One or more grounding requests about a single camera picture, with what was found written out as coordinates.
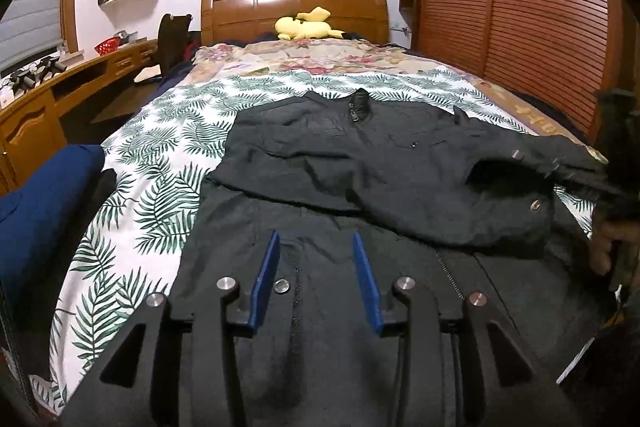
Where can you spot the black jacket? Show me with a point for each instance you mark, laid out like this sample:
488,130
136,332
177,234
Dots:
400,177

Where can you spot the leaf-print bed sheet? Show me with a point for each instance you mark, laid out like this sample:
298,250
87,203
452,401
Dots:
165,157

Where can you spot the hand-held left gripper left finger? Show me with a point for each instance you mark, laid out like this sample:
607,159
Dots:
264,277

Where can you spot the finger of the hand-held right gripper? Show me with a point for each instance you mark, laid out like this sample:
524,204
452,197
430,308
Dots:
555,169

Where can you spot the wooden desk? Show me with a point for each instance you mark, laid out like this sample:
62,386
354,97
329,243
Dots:
30,117

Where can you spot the blue cloth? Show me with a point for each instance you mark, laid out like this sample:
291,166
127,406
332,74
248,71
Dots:
40,217

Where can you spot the wooden headboard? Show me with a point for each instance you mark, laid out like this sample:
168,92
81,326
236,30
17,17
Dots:
250,14

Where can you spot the yellow plush toy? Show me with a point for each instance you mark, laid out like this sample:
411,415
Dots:
305,27

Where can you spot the floral blanket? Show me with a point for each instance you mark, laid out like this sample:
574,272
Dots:
280,54

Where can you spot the person's right hand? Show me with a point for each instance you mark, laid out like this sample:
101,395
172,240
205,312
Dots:
600,247

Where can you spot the red basket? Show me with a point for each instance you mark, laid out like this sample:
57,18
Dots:
107,47

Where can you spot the grey window blind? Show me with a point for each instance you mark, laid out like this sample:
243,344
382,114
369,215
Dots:
35,12

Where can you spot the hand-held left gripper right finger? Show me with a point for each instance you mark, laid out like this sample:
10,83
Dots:
367,282

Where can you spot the dark wooden chair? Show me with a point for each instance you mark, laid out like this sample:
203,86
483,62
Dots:
172,39

